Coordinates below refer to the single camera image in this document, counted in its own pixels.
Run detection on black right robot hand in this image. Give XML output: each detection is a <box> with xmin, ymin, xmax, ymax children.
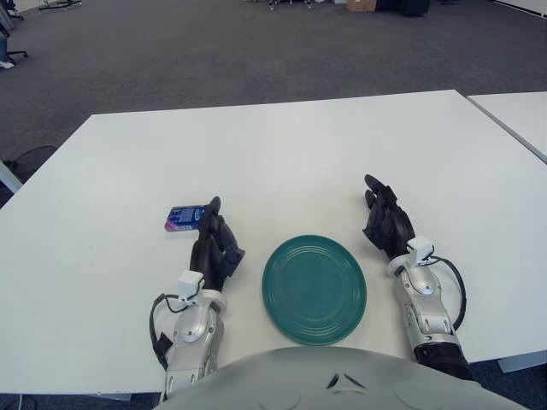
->
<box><xmin>362</xmin><ymin>173</ymin><xmax>418</xmax><ymax>261</ymax></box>

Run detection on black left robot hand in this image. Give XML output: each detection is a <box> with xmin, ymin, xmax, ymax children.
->
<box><xmin>189</xmin><ymin>196</ymin><xmax>247</xmax><ymax>296</ymax></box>

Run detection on blue purple gum pack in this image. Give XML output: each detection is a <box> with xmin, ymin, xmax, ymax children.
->
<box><xmin>164</xmin><ymin>204</ymin><xmax>210</xmax><ymax>233</ymax></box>

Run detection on green ribbed plate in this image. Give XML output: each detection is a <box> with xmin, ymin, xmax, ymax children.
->
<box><xmin>261</xmin><ymin>234</ymin><xmax>368</xmax><ymax>347</ymax></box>

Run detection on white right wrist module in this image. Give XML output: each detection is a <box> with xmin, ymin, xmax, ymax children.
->
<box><xmin>406</xmin><ymin>237</ymin><xmax>435</xmax><ymax>264</ymax></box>

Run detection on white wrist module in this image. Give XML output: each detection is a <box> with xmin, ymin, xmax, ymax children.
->
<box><xmin>177</xmin><ymin>271</ymin><xmax>205</xmax><ymax>303</ymax></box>
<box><xmin>406</xmin><ymin>237</ymin><xmax>435</xmax><ymax>264</ymax></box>

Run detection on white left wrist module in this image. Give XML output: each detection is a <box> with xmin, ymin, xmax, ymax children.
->
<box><xmin>177</xmin><ymin>271</ymin><xmax>205</xmax><ymax>303</ymax></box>

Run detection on grey robot torso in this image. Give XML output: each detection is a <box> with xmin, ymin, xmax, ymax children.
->
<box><xmin>153</xmin><ymin>346</ymin><xmax>531</xmax><ymax>410</ymax></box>

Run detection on black floor chair base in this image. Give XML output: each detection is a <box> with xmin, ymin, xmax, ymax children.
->
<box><xmin>3</xmin><ymin>145</ymin><xmax>57</xmax><ymax>168</ymax></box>

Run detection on white table leg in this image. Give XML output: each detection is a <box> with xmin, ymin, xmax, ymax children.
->
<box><xmin>0</xmin><ymin>158</ymin><xmax>23</xmax><ymax>196</ymax></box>

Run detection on black bags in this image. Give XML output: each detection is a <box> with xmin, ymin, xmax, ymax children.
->
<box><xmin>375</xmin><ymin>0</ymin><xmax>432</xmax><ymax>18</ymax></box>

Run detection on person leg with white shoe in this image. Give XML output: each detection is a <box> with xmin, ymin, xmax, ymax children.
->
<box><xmin>0</xmin><ymin>32</ymin><xmax>16</xmax><ymax>69</ymax></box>

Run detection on black office chair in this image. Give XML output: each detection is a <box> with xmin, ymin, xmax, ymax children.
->
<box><xmin>0</xmin><ymin>0</ymin><xmax>30</xmax><ymax>60</ymax></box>

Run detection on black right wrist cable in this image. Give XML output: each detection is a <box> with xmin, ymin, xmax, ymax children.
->
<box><xmin>426</xmin><ymin>255</ymin><xmax>468</xmax><ymax>332</ymax></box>

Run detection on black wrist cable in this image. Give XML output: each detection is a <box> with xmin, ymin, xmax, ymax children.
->
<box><xmin>148</xmin><ymin>292</ymin><xmax>189</xmax><ymax>371</ymax></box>
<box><xmin>426</xmin><ymin>255</ymin><xmax>468</xmax><ymax>332</ymax></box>

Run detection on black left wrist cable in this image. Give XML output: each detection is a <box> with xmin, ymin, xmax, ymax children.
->
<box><xmin>148</xmin><ymin>292</ymin><xmax>189</xmax><ymax>371</ymax></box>

